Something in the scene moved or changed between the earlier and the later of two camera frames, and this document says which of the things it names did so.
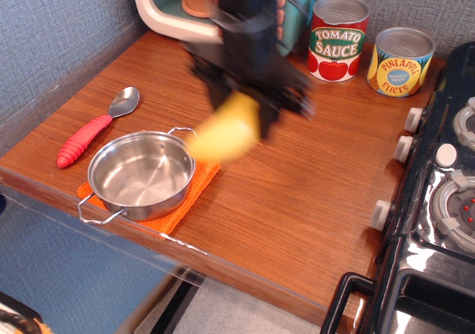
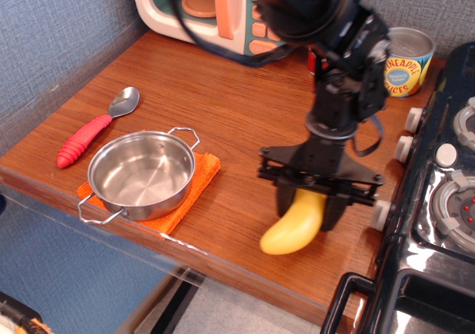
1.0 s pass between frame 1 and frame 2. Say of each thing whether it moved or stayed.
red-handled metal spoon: stayed
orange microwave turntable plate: stayed
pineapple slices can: stayed
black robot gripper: moved
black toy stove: stayed
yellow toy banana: moved
